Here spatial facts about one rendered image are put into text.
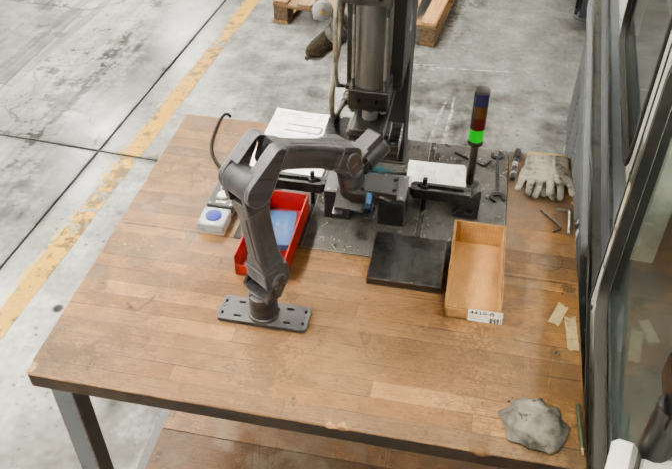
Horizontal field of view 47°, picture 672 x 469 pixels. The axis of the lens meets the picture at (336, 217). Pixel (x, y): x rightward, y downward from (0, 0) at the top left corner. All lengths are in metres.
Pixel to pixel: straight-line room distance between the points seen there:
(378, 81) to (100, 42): 3.25
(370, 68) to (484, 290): 0.56
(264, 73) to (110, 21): 1.16
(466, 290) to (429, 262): 0.11
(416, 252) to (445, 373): 0.34
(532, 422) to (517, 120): 2.63
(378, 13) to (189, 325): 0.77
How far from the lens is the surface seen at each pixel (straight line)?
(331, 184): 1.91
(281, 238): 1.88
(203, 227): 1.91
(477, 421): 1.57
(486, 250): 1.88
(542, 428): 1.56
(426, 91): 4.18
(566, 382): 1.66
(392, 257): 1.81
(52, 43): 4.88
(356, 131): 1.76
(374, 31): 1.65
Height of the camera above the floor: 2.17
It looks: 41 degrees down
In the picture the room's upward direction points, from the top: straight up
